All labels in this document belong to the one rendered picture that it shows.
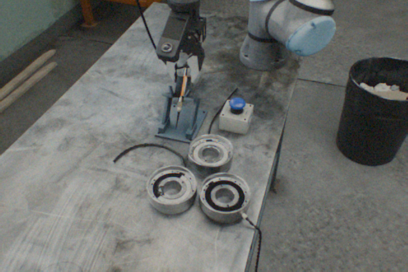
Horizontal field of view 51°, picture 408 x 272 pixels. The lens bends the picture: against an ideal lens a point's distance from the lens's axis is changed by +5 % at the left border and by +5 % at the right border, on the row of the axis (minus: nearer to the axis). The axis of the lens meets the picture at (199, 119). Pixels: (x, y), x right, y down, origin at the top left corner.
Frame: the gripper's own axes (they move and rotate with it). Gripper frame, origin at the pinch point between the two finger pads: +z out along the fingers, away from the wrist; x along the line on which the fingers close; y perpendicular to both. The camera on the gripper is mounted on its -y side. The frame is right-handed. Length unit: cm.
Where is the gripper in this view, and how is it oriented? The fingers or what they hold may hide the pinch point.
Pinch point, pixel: (183, 81)
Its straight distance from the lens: 100.3
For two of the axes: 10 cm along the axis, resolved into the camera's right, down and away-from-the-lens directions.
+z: 0.0, 7.6, 6.5
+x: -9.5, -2.0, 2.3
